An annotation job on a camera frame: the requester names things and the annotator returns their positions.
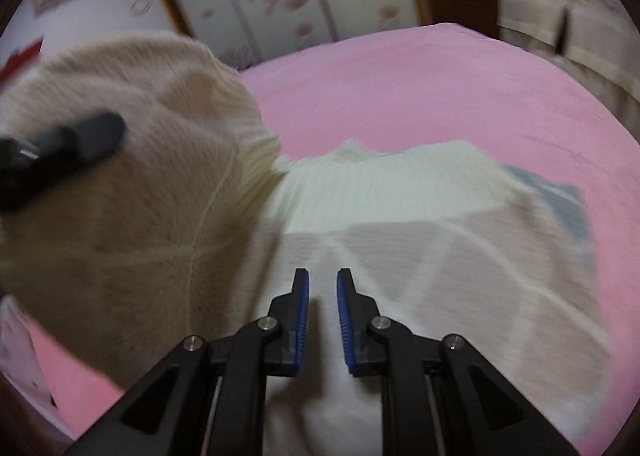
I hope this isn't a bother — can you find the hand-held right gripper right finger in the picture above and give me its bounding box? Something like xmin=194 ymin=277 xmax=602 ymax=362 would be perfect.
xmin=336 ymin=268 xmax=581 ymax=456

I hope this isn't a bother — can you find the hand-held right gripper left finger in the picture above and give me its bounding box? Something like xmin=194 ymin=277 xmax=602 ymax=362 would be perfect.
xmin=65 ymin=268 xmax=311 ymax=456

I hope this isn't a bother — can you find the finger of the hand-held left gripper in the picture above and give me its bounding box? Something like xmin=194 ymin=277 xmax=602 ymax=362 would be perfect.
xmin=0 ymin=111 xmax=127 ymax=211

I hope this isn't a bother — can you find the argyle knit sweater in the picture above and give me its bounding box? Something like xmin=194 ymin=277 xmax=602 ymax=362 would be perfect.
xmin=0 ymin=33 xmax=613 ymax=456

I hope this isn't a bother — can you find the red cloth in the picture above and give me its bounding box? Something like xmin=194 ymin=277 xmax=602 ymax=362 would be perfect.
xmin=0 ymin=36 xmax=46 ymax=83

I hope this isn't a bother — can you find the pink cartoon print pillow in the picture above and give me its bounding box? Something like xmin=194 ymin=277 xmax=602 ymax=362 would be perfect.
xmin=0 ymin=295 xmax=76 ymax=437

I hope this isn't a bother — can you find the pink bed blanket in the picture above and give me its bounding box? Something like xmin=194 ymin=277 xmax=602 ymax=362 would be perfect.
xmin=0 ymin=22 xmax=640 ymax=443

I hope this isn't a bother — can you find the cream covered sofa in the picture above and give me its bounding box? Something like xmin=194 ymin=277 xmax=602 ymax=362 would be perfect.
xmin=496 ymin=0 xmax=640 ymax=104

